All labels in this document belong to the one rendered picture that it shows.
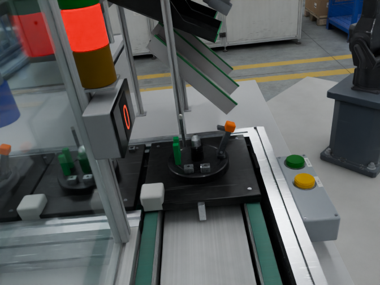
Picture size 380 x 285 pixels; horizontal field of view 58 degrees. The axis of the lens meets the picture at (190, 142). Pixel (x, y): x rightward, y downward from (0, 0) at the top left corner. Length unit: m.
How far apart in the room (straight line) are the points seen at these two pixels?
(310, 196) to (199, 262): 0.25
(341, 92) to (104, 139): 0.61
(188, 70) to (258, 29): 3.98
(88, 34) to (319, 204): 0.50
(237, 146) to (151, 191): 0.26
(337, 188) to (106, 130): 0.62
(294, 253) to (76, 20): 0.47
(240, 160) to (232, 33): 4.10
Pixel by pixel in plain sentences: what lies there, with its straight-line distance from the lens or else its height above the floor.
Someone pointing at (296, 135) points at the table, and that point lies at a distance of 1.10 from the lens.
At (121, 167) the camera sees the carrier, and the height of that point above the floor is 0.97.
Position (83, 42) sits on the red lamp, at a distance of 0.46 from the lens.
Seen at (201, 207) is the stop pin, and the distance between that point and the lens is 0.69.
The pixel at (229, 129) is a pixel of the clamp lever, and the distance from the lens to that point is 0.73.
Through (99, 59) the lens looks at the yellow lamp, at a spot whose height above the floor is 1.30.
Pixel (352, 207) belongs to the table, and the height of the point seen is 0.86.
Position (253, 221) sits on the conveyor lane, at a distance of 0.67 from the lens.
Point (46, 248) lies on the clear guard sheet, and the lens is 0.38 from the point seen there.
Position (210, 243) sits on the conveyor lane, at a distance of 0.68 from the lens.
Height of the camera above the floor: 1.42
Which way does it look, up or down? 31 degrees down
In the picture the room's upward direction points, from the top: 7 degrees counter-clockwise
